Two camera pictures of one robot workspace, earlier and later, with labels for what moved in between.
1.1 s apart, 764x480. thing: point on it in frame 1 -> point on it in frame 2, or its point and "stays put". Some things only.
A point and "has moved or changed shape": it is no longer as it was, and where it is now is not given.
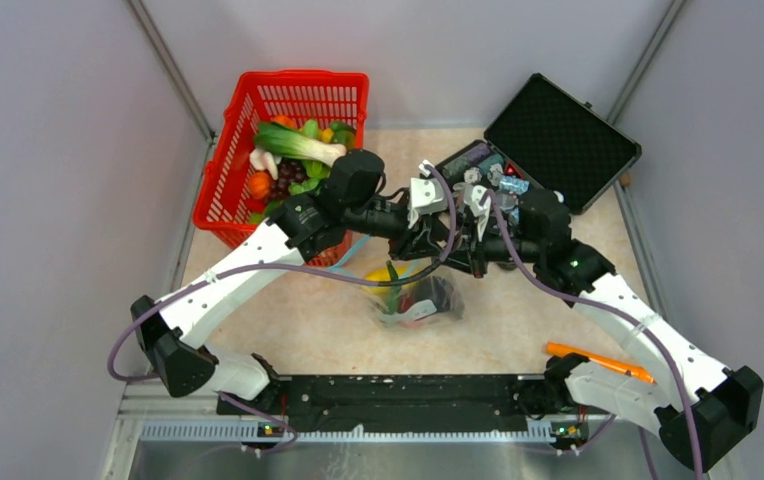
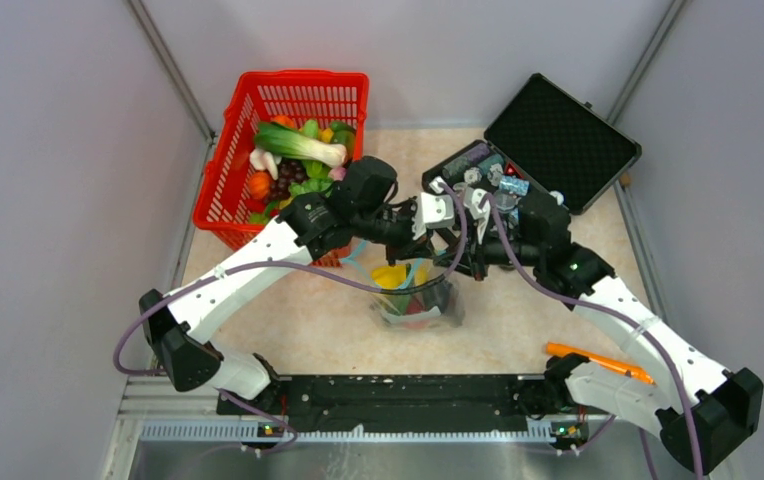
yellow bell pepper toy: (383, 274) has moved or changed shape
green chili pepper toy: (393, 291) -> (398, 303)
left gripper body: (401, 244) stays put
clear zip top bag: (430, 298) stays put
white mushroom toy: (262, 160) stays put
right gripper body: (492, 248) stays put
